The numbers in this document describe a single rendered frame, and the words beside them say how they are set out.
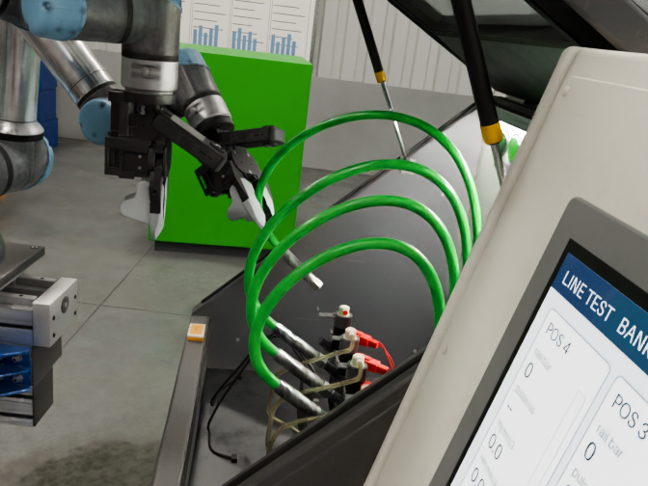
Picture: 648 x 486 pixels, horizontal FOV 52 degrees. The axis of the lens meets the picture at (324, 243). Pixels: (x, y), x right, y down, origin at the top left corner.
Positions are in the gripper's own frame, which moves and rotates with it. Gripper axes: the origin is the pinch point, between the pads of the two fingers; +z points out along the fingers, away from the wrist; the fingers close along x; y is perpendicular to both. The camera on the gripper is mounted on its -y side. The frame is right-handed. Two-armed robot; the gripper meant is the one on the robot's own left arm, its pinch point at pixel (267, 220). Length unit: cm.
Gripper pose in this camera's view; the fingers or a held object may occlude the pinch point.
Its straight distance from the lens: 112.3
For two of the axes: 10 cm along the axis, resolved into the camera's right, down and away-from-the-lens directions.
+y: -7.8, 4.8, 4.1
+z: 4.3, 8.8, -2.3
